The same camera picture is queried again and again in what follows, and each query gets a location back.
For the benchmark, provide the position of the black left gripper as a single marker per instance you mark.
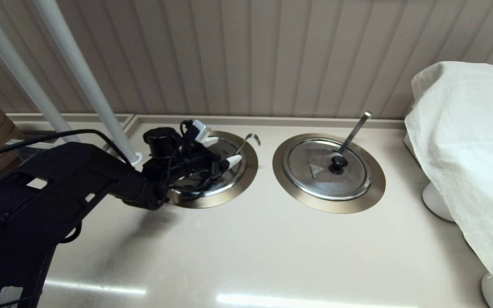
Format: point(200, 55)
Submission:
point(186, 167)

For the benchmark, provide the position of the steel lid with black knob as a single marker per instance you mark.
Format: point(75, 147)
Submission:
point(229, 184)
point(315, 184)

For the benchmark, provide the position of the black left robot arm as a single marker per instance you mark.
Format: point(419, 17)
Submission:
point(49, 196)

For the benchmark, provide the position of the bronze round well rim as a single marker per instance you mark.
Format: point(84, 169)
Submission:
point(221, 202)
point(328, 208)

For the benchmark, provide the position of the grey metal pole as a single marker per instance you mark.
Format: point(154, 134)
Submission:
point(15, 64)
point(79, 64)

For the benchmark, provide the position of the white cloth cover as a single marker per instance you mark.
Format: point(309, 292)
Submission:
point(464, 149)

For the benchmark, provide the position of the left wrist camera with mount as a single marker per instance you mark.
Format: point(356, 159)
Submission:
point(161, 139)

